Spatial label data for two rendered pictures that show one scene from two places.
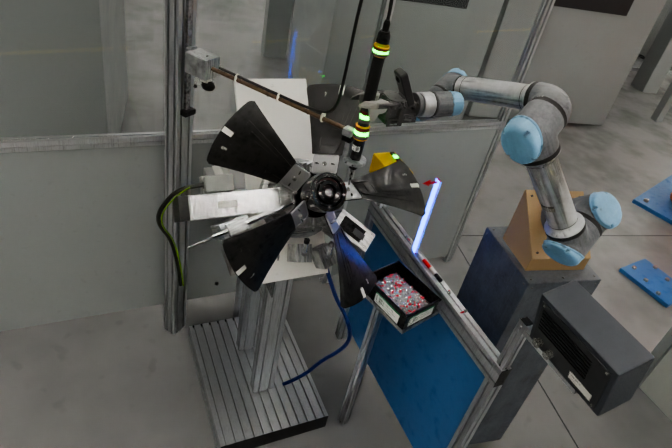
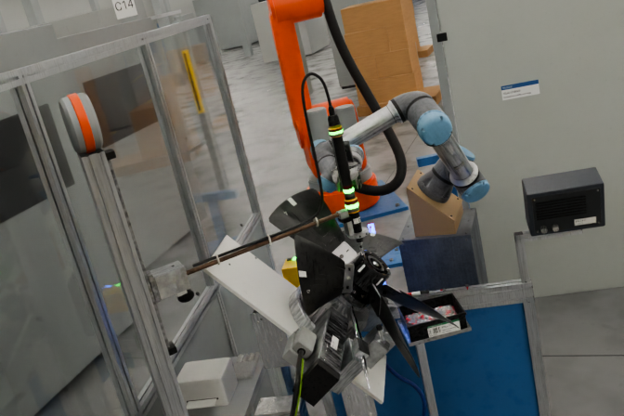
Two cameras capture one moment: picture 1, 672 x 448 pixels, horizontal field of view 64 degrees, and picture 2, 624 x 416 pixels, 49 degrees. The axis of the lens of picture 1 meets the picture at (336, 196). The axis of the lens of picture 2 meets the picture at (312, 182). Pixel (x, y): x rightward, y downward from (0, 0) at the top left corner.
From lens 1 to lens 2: 1.57 m
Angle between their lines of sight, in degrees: 46
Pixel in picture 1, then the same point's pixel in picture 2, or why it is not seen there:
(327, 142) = (327, 241)
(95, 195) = not seen: outside the picture
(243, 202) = (336, 333)
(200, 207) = (331, 358)
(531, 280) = (467, 233)
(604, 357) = (589, 184)
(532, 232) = (436, 207)
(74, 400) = not seen: outside the picture
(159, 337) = not seen: outside the picture
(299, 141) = (276, 280)
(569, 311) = (547, 188)
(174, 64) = (145, 303)
